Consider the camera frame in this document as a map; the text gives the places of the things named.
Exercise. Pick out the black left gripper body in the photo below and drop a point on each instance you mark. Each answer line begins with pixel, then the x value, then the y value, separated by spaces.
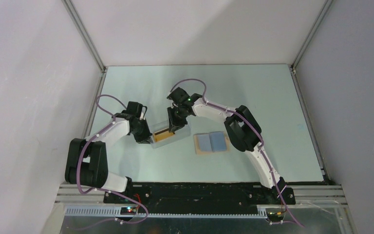
pixel 142 133

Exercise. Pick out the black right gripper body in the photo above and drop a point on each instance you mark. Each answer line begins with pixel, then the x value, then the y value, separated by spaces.
pixel 177 118

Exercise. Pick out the blue credit card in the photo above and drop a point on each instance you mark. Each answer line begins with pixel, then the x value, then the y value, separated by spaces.
pixel 218 142
pixel 204 143

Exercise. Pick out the beige leather card holder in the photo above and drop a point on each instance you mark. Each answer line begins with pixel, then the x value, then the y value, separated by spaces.
pixel 197 151

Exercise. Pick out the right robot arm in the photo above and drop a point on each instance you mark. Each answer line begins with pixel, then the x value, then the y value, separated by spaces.
pixel 243 131

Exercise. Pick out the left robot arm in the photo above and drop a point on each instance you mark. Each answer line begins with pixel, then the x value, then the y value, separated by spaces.
pixel 87 162

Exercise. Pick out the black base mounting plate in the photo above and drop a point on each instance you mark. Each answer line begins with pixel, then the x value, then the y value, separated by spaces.
pixel 198 198

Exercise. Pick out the grey slotted cable duct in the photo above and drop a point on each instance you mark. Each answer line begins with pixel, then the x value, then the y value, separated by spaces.
pixel 113 211

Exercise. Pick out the left aluminium frame post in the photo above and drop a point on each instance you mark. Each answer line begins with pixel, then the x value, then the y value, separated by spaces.
pixel 82 30

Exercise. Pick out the aluminium frame post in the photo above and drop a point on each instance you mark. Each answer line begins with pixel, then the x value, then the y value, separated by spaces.
pixel 82 30
pixel 311 34

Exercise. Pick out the right aluminium frame post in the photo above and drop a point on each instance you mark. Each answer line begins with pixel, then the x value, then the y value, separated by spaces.
pixel 311 34

